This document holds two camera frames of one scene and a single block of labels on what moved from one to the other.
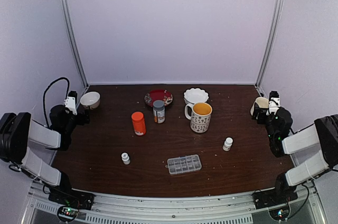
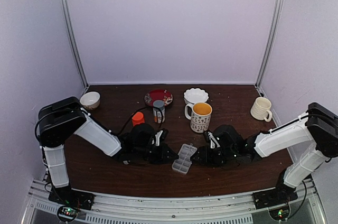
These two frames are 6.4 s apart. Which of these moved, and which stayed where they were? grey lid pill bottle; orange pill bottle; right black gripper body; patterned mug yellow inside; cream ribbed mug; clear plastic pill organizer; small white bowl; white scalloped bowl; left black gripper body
Moved: clear plastic pill organizer; left black gripper body; right black gripper body
Stayed: orange pill bottle; small white bowl; white scalloped bowl; patterned mug yellow inside; cream ribbed mug; grey lid pill bottle
